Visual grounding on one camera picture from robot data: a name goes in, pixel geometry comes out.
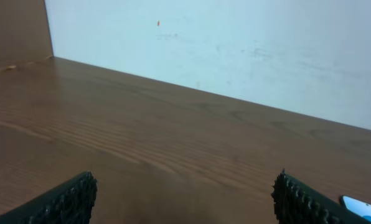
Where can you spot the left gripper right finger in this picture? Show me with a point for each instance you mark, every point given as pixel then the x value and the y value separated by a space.
pixel 297 203

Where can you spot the blue Galaxy smartphone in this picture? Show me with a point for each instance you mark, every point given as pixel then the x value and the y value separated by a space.
pixel 358 207

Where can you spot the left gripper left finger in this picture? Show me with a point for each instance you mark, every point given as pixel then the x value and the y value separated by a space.
pixel 70 202

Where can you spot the left brown cardboard side panel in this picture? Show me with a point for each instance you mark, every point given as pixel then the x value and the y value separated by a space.
pixel 24 33

